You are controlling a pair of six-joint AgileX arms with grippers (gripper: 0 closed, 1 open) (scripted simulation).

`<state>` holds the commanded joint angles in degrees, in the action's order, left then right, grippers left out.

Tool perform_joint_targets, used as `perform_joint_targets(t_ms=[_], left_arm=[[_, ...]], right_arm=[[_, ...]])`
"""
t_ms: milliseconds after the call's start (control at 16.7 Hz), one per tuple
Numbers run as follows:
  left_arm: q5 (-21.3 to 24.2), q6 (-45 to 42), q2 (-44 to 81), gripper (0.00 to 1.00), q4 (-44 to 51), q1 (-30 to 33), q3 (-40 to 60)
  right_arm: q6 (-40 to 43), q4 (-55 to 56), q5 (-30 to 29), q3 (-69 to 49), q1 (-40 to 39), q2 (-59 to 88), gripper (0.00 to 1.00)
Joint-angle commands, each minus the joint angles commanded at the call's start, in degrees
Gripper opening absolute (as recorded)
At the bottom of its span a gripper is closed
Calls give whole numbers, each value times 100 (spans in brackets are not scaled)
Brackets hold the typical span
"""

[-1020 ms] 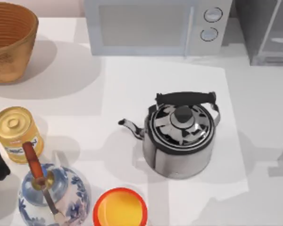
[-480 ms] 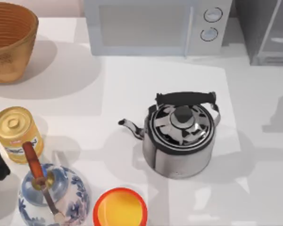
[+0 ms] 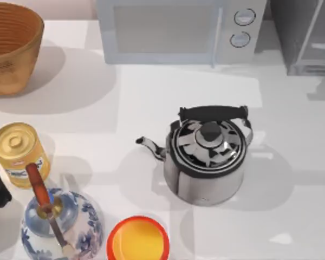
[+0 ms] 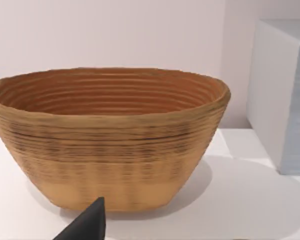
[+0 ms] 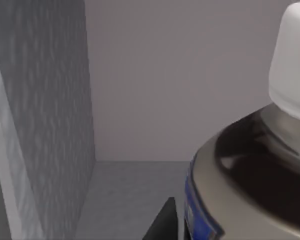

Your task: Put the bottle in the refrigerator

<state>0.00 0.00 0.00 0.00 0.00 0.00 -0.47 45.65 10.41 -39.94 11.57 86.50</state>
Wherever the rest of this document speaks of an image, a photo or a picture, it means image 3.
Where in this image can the yellow can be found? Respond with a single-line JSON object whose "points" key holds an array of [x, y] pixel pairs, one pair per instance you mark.
{"points": [[19, 154]]}

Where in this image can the orange and yellow cup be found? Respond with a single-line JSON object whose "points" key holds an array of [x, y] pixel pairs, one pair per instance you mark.
{"points": [[138, 239]]}

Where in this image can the blue and white porcelain teapot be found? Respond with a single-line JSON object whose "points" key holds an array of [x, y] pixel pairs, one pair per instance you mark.
{"points": [[62, 224]]}

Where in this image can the pale microwave oven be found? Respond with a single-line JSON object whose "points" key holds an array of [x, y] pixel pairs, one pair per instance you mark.
{"points": [[162, 32]]}

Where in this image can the wooden basket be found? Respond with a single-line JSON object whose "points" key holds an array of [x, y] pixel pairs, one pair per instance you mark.
{"points": [[10, 54]]}

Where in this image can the microwave knob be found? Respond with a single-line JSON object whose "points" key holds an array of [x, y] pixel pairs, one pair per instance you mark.
{"points": [[240, 39], [244, 16]]}

